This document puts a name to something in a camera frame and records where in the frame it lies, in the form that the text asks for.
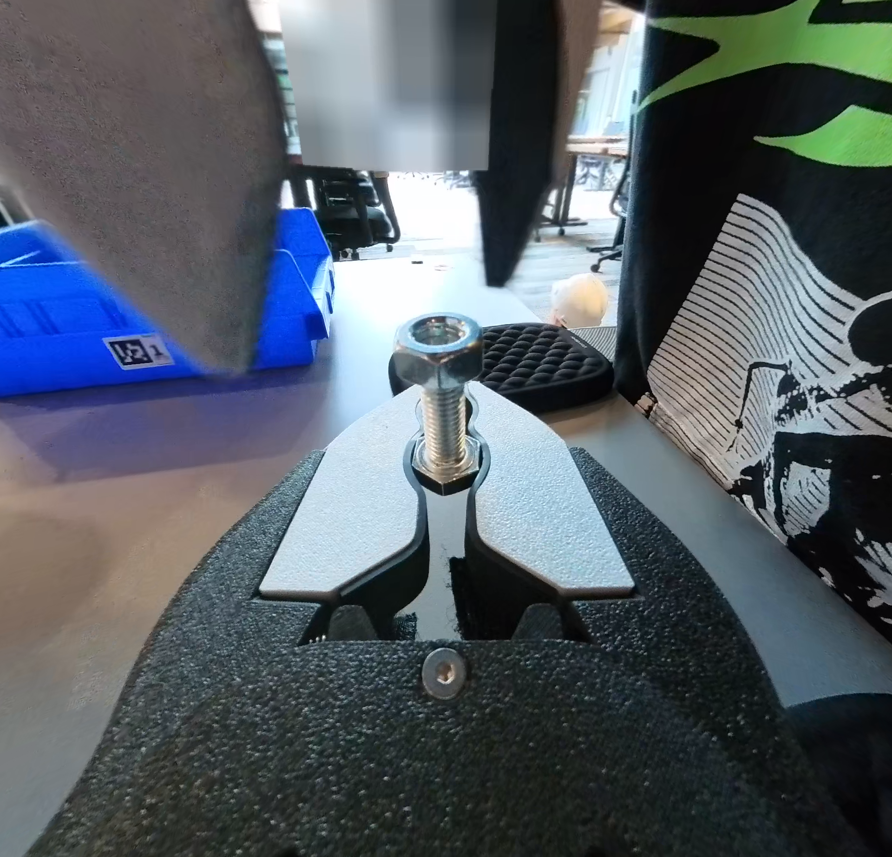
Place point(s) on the wooden desk black legs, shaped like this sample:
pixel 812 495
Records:
pixel 592 147

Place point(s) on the black office chair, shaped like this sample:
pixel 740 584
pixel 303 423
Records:
pixel 355 215

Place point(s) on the silver hex bolt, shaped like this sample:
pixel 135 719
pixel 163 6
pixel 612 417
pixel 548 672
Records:
pixel 440 432

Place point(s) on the black quilted wrist rest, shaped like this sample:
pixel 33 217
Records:
pixel 543 369

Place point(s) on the silver hex nut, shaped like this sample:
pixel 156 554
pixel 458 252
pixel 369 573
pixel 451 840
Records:
pixel 418 369

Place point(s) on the white rounded lumpy object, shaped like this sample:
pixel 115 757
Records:
pixel 582 299

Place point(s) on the blue plastic bin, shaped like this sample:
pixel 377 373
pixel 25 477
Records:
pixel 299 299

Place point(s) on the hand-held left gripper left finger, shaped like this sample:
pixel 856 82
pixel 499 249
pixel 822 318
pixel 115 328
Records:
pixel 348 522

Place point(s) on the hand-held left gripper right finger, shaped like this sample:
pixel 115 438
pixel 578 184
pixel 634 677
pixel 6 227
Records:
pixel 550 522

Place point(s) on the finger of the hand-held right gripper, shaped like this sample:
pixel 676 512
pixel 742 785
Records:
pixel 139 139
pixel 529 104

